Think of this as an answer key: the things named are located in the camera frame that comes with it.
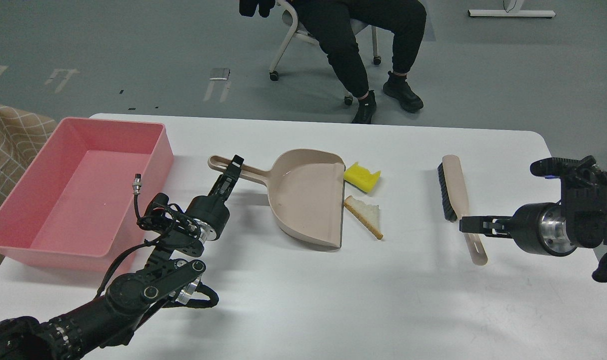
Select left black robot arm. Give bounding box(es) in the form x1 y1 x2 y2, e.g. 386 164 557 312
0 155 244 360

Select grey floor socket plate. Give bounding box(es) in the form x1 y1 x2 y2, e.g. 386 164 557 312
209 68 231 81

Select white desk base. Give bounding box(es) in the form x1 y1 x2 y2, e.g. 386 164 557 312
467 0 557 19

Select pink plastic bin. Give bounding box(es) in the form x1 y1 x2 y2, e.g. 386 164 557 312
0 117 174 272

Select beige plastic dustpan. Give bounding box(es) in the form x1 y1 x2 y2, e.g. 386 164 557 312
208 148 346 249

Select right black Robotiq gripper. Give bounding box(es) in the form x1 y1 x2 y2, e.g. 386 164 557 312
459 202 577 257

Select white office chair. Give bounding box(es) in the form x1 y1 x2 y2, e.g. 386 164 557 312
268 0 382 82

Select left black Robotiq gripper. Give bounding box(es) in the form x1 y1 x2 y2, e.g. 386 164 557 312
185 155 245 241

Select tan checkered cloth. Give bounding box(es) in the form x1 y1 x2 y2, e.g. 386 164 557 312
0 100 57 291

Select seated person in black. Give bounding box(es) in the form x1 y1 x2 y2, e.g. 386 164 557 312
239 0 428 125

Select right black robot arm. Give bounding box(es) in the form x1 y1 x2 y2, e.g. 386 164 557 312
459 155 607 283

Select bread slice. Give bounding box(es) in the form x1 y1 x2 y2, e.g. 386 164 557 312
343 195 384 240

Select beige hand brush black bristles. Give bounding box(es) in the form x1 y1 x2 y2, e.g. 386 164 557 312
437 154 488 266

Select yellow green sponge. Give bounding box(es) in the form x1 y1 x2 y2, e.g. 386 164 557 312
343 161 381 194

